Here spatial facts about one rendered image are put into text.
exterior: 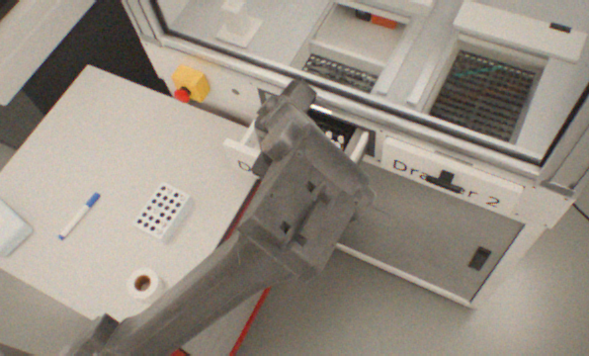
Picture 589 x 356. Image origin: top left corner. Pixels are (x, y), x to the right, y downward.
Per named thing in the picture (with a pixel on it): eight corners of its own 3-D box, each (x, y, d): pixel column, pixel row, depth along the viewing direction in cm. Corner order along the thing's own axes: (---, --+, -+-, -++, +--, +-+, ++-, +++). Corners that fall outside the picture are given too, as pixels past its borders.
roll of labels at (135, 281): (132, 276, 125) (126, 270, 121) (162, 270, 125) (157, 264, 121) (133, 306, 121) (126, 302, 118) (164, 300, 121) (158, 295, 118)
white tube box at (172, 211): (165, 245, 127) (160, 239, 124) (136, 229, 130) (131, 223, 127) (195, 202, 132) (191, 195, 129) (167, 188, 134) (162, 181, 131)
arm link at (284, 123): (256, 161, 49) (345, 235, 51) (298, 113, 48) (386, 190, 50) (250, 111, 90) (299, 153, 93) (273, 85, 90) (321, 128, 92)
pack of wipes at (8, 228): (36, 229, 133) (26, 222, 129) (4, 260, 130) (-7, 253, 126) (-1, 196, 138) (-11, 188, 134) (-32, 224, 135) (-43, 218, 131)
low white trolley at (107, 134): (225, 395, 183) (151, 354, 116) (81, 312, 201) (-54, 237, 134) (303, 245, 205) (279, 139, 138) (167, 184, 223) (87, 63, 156)
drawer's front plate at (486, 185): (508, 217, 116) (522, 194, 107) (380, 167, 125) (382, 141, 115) (510, 210, 117) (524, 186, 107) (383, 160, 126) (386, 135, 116)
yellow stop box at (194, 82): (201, 105, 135) (193, 88, 129) (176, 96, 137) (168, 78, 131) (210, 90, 137) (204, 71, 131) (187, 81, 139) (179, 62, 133)
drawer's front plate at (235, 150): (344, 215, 120) (343, 193, 111) (231, 167, 129) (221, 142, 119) (347, 209, 121) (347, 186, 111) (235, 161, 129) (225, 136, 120)
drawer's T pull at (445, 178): (459, 195, 111) (460, 192, 110) (424, 181, 113) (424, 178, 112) (464, 180, 113) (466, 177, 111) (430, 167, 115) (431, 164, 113)
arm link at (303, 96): (262, 107, 85) (303, 142, 87) (302, 56, 89) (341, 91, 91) (240, 125, 96) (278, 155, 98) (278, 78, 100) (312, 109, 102)
